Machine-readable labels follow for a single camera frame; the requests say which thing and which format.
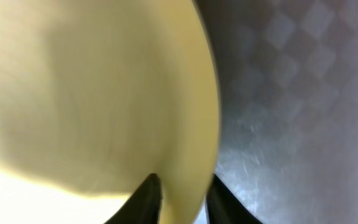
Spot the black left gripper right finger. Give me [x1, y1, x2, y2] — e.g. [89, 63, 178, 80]
[206, 174, 262, 224]

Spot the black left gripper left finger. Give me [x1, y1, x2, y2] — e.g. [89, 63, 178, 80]
[104, 174, 163, 224]

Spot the yellow round plate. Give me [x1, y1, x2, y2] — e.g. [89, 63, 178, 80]
[0, 0, 219, 223]

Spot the dark brown serving tray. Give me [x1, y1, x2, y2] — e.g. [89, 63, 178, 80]
[198, 0, 358, 223]

